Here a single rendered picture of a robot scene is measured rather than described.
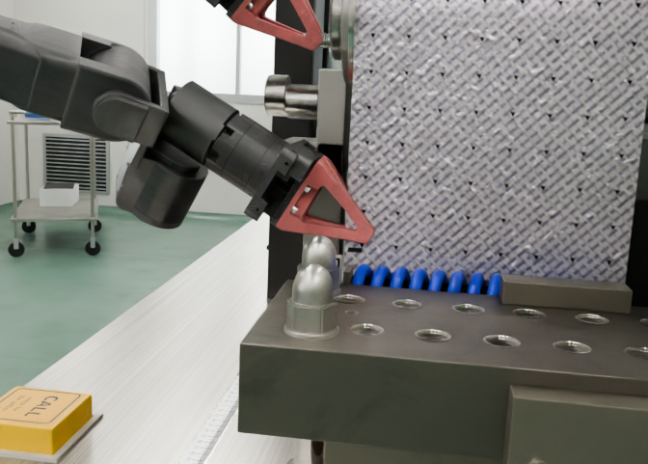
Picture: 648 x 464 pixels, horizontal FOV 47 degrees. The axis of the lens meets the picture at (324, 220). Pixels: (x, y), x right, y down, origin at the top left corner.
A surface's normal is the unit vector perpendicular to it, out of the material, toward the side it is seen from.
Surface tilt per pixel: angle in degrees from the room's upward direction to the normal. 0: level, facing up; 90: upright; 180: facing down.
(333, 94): 90
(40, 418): 0
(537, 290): 90
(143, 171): 115
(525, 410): 90
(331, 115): 90
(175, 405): 0
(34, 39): 29
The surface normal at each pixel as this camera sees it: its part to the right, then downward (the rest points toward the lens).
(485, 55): -0.14, 0.17
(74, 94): 0.22, 0.58
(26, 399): 0.04, -0.98
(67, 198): 0.14, 0.18
